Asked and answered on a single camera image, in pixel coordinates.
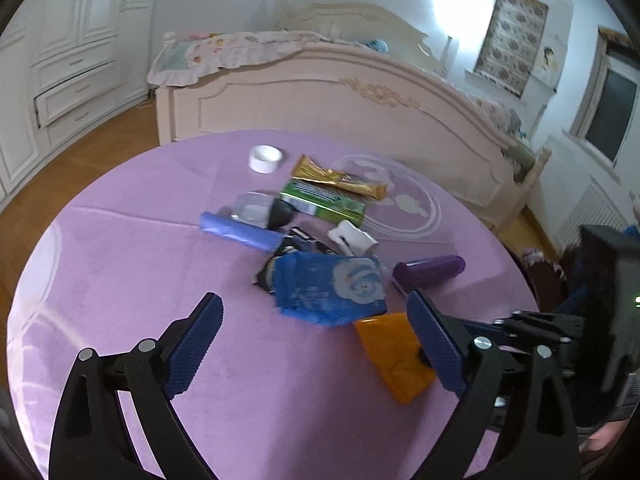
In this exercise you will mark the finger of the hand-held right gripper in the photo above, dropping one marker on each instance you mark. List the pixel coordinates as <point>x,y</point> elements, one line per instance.
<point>505,336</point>
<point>542,321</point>

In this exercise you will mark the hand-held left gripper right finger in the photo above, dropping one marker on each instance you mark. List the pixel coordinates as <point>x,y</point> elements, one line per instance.
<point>440,345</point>

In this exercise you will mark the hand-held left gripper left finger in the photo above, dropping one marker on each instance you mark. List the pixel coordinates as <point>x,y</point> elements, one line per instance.
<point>192,350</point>

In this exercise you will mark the orange packet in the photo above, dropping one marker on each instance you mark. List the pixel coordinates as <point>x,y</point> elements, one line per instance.
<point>395,355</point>

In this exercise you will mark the purple plastic tube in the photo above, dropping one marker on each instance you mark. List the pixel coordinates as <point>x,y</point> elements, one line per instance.
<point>430,272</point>

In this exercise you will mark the lilac bag roll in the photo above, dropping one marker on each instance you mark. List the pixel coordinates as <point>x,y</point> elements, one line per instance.
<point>235,230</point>

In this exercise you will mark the blue plastic bag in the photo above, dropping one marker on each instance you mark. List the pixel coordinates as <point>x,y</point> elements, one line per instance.
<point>325,290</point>

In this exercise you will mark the black snack packet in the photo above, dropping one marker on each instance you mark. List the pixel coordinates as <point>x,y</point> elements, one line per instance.
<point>305,247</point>

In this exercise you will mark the clear bottle with black cap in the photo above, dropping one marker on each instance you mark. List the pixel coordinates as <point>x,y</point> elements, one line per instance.
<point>260,209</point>

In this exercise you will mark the green cardboard box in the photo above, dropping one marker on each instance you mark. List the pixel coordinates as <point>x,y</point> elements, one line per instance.
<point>325,202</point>

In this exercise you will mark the gold foil wrapper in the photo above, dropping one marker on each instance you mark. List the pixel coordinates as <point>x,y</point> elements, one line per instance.
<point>335,179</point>

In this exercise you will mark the white tape roll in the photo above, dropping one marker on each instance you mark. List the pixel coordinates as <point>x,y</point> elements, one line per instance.
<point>265,159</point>

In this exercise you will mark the white radiator cover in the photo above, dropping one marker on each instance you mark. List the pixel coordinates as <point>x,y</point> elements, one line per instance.
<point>590,215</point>

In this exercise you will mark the purple tablecloth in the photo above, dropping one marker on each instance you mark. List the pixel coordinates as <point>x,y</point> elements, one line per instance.
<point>150,260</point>

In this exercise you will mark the green pillow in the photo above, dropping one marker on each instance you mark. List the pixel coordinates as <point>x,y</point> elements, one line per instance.
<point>520,152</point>

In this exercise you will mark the white framed window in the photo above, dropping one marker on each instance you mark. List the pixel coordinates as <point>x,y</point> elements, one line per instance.
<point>612,105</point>

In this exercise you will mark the cream carved bed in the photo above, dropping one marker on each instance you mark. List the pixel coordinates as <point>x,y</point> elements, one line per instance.
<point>310,105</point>

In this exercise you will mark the floral window blind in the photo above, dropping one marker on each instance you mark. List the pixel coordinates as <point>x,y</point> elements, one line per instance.
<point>510,40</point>

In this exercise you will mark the floral ruffled blanket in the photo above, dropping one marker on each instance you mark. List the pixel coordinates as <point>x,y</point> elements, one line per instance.
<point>235,50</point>

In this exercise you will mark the white panelled wardrobe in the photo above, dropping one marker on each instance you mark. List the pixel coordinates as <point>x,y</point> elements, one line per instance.
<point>65,75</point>

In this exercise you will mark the blue plush toy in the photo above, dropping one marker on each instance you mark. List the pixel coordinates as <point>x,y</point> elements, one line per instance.
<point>378,45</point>

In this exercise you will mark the cartoon wall sticker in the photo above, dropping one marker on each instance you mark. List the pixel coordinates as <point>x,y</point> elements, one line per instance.
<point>546,67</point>

